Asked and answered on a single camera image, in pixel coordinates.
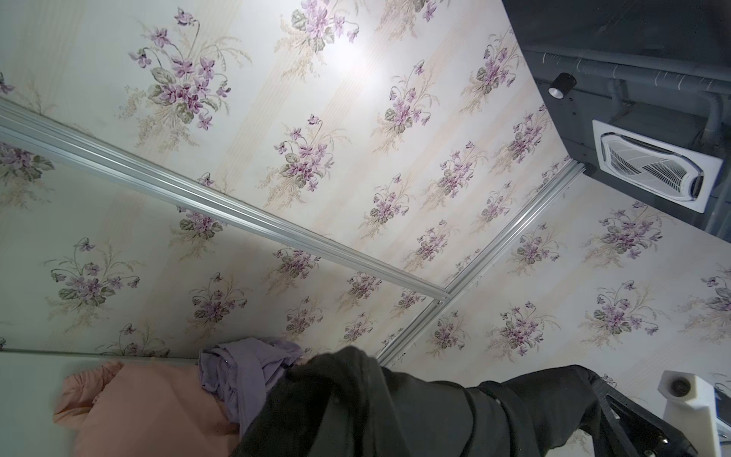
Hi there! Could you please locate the black cloth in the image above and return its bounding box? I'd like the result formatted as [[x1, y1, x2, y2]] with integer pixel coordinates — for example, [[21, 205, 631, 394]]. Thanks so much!
[[235, 347, 601, 456]]

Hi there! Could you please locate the white ceiling air vent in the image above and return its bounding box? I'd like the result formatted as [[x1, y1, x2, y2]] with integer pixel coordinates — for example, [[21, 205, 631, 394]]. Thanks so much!
[[592, 120, 723, 213]]

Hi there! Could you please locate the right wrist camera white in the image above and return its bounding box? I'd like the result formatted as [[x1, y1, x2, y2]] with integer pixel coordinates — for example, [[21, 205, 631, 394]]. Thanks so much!
[[658, 371, 730, 456]]

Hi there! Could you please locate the right aluminium frame bar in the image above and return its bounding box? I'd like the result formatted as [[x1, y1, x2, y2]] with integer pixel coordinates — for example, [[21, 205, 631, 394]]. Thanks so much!
[[377, 160, 586, 367]]

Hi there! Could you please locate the pink cloth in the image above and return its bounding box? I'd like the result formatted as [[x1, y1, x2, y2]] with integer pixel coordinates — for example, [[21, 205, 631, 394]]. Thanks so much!
[[53, 361, 240, 456]]

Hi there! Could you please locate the purple cloth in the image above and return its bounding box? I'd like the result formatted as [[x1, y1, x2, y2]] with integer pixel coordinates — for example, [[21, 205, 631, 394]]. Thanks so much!
[[198, 337, 304, 435]]

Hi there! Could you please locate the grey ceiling pipe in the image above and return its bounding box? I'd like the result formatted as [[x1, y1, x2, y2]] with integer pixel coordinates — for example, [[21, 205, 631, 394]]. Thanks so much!
[[524, 46, 730, 142]]

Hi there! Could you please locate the black ceiling spotlight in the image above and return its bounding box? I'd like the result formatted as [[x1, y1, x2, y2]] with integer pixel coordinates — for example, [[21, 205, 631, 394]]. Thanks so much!
[[548, 72, 577, 100]]

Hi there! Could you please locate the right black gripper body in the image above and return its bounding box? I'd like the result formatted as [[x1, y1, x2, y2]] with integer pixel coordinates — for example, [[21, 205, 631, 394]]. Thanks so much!
[[591, 380, 700, 457]]

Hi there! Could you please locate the horizontal aluminium frame bar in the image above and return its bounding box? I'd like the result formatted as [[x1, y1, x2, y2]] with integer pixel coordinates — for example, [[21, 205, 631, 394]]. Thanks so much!
[[1, 99, 449, 300]]

